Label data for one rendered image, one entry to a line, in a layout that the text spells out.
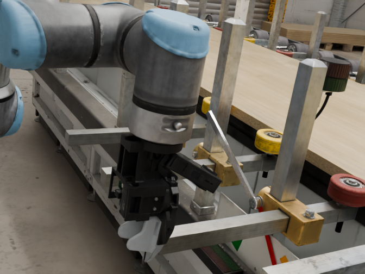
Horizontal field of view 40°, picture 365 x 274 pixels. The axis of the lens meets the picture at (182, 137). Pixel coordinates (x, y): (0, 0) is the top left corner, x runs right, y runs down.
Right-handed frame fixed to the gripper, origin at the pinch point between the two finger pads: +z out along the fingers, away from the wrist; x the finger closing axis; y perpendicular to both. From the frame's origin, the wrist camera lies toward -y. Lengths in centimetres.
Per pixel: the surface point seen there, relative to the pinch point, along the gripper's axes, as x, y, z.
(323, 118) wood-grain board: -36, -68, -9
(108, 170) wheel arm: -24.8, -1.4, -2.4
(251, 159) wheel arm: -24.5, -36.2, -3.5
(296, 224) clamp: 3.1, -26.2, -3.9
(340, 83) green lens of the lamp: -1.6, -32.2, -28.5
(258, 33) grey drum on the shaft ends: -208, -172, -5
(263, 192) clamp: -7.7, -26.8, -4.4
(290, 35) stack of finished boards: -590, -534, 48
